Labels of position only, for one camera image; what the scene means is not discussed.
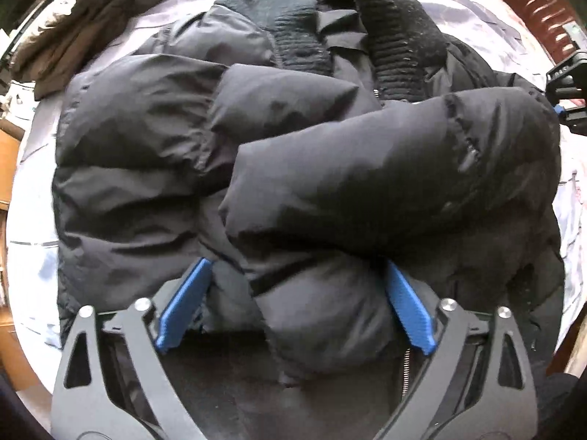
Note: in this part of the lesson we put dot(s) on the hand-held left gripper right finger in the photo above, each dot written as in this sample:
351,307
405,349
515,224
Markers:
410,307

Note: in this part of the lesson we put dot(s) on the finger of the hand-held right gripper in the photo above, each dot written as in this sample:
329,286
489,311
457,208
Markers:
573,117

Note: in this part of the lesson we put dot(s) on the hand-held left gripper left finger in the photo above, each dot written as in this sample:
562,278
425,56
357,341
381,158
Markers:
181,305

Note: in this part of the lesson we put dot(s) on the black puffer jacket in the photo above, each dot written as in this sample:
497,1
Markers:
298,169

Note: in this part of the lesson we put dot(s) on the dark wooden headboard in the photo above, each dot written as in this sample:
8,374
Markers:
536,0

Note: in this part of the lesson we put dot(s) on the blue checked bedsheet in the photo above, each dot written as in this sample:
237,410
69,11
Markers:
32,201

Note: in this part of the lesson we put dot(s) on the yellow wooden cabinet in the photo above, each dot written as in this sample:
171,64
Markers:
9,165

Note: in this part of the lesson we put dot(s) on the brown puffer jacket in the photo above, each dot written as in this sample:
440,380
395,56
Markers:
91,23

